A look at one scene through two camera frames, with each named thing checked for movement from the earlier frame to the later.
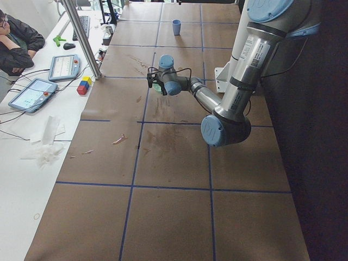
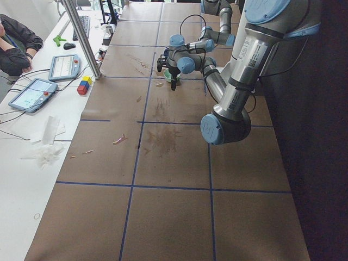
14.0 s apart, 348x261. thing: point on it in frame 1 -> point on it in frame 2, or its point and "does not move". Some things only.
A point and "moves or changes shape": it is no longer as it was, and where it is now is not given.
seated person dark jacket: x=18 y=43 does not move
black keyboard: x=85 y=21 does not move
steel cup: x=109 y=29 does not move
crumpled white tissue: x=47 y=153 does not move
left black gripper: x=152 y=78 -> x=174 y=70
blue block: x=84 y=83 does not move
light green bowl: x=156 y=87 moves or changes shape
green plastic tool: x=57 y=39 does not move
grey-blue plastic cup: x=176 y=26 -> x=166 y=52
